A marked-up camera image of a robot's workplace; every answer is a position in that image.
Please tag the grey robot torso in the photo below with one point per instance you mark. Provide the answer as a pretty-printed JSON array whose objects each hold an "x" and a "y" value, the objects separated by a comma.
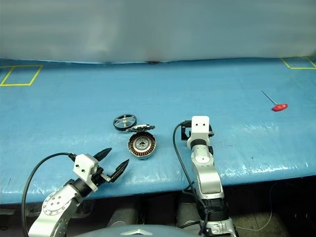
[{"x": 138, "y": 232}]

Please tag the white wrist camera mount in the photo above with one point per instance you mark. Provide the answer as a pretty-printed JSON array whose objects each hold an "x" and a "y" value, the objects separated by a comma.
[
  {"x": 200, "y": 124},
  {"x": 84, "y": 165}
]

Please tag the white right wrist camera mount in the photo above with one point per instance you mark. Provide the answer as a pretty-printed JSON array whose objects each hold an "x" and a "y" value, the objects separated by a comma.
[{"x": 200, "y": 124}]

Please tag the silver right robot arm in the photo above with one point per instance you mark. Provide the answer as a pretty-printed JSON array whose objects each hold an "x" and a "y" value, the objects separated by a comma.
[{"x": 207, "y": 177}]

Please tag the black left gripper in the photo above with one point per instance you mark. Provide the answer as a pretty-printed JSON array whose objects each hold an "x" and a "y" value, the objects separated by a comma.
[{"x": 101, "y": 176}]

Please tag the dark rounded shape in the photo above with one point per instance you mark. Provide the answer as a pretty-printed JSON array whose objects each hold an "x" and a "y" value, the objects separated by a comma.
[
  {"x": 123, "y": 217},
  {"x": 187, "y": 214}
]

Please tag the black spoked rotor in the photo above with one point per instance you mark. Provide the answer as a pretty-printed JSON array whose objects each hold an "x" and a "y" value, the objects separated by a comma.
[{"x": 125, "y": 121}]

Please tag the small black toothed part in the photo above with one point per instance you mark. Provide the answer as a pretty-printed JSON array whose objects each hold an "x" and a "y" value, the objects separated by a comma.
[{"x": 140, "y": 128}]

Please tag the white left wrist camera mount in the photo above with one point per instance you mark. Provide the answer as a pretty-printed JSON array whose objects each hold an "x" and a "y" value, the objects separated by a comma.
[{"x": 84, "y": 165}]

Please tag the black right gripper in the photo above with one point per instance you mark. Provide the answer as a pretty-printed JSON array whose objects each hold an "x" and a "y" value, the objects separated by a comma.
[{"x": 184, "y": 134}]

